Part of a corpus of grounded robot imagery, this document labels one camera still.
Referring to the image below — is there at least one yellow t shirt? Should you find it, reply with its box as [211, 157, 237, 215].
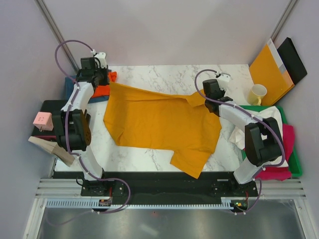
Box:
[103, 83, 221, 178]

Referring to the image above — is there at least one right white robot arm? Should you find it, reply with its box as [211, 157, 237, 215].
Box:
[202, 79, 286, 196]

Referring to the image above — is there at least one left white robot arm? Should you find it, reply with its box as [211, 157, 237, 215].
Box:
[52, 52, 110, 196]

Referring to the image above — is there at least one folded orange t shirt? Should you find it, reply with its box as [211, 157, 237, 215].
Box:
[92, 72, 118, 98]

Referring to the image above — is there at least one folded blue t shirt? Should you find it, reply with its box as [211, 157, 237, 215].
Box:
[64, 77, 109, 104]

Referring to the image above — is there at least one pale yellow mug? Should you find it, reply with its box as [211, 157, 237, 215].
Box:
[247, 84, 267, 106]

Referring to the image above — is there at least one black organizer box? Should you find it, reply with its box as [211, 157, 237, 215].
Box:
[33, 100, 92, 140]

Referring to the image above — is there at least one white t shirt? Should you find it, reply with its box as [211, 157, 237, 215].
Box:
[233, 105, 286, 167]

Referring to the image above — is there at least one orange yellow envelope folder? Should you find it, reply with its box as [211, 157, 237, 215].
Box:
[249, 39, 295, 106]

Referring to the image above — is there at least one pink cube power adapter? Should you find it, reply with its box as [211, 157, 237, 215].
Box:
[33, 112, 54, 131]

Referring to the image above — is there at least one beige book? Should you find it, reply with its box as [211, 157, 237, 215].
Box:
[28, 136, 75, 167]

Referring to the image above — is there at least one black flat box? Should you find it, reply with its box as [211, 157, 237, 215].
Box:
[277, 37, 308, 85]

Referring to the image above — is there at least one magenta t shirt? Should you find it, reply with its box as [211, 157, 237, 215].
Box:
[256, 123, 295, 181]

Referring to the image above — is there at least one green plastic tray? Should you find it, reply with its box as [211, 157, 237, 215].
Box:
[241, 105, 303, 177]

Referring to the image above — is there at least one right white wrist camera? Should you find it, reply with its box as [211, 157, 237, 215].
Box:
[216, 72, 231, 97]

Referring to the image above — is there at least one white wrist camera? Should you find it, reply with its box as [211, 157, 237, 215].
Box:
[91, 49, 107, 68]
[216, 72, 231, 97]

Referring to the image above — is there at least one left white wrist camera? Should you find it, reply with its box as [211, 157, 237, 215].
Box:
[91, 49, 107, 68]

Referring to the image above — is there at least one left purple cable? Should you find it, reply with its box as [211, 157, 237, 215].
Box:
[44, 39, 133, 227]

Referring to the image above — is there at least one left metal frame post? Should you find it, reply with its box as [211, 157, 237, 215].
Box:
[35, 0, 79, 71]

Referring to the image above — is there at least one metal frame post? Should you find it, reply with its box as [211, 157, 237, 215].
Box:
[35, 0, 79, 71]
[270, 0, 299, 42]

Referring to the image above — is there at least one right metal frame post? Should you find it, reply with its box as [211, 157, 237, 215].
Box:
[270, 0, 299, 42]

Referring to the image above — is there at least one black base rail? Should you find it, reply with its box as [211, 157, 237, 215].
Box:
[53, 172, 258, 204]

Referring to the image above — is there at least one white slotted cable duct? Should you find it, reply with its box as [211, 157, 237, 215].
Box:
[46, 197, 247, 210]

